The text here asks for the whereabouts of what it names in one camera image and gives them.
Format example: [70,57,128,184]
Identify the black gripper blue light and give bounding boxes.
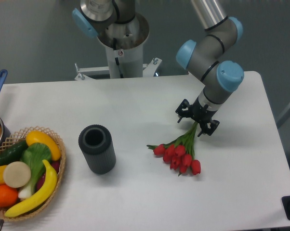
[175,97,220,137]

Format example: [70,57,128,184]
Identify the red tulip bouquet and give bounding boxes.
[147,122,201,175]

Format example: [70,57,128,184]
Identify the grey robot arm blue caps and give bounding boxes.
[72,0,244,135]

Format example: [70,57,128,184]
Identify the dark grey ribbed vase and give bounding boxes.
[78,125,116,175]

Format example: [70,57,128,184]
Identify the yellow banana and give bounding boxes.
[4,159,57,218]

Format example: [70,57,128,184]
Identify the green bok choy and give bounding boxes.
[18,142,52,200]

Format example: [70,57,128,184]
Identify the woven wicker basket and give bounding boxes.
[0,126,66,222]

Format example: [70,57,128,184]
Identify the green cucumber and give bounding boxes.
[0,140,28,166]

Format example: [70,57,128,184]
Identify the beige round disc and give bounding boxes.
[3,161,31,188]

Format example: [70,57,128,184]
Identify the orange fruit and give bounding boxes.
[0,184,18,208]

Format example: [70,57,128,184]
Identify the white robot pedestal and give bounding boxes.
[73,10,162,78]

